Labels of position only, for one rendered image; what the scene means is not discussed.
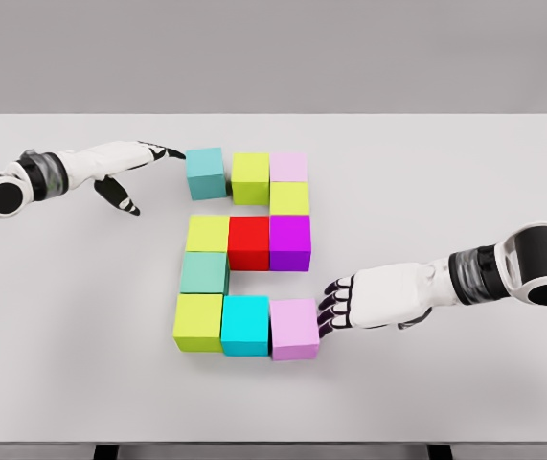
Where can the teal cube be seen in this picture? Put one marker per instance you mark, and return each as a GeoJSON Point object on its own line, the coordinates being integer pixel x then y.
{"type": "Point", "coordinates": [205, 172]}

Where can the red cube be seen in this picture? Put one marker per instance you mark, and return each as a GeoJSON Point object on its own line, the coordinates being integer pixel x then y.
{"type": "Point", "coordinates": [248, 242]}

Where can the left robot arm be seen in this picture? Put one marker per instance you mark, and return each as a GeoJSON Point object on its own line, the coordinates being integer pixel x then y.
{"type": "Point", "coordinates": [19, 184]}

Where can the pale pink cube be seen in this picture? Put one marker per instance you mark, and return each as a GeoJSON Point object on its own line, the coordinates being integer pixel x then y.
{"type": "Point", "coordinates": [288, 167]}

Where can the cyan cube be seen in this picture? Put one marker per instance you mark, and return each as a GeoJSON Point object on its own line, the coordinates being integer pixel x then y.
{"type": "Point", "coordinates": [245, 325]}

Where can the yellow-green cube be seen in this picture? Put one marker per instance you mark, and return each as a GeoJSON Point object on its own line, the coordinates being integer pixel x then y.
{"type": "Point", "coordinates": [250, 178]}
{"type": "Point", "coordinates": [197, 322]}
{"type": "Point", "coordinates": [289, 197]}
{"type": "Point", "coordinates": [207, 233]}

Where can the sea-green cube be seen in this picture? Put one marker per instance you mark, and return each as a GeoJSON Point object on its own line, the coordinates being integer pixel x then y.
{"type": "Point", "coordinates": [203, 272]}

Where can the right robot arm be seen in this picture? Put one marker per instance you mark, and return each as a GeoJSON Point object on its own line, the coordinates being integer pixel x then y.
{"type": "Point", "coordinates": [512, 273]}

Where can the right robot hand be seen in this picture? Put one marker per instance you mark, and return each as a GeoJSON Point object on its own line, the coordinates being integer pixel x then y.
{"type": "Point", "coordinates": [378, 297]}

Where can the purple cube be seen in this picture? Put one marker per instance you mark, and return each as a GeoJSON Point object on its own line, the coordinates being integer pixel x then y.
{"type": "Point", "coordinates": [290, 242]}

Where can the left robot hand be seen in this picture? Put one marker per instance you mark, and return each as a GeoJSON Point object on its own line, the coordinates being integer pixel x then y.
{"type": "Point", "coordinates": [120, 155]}

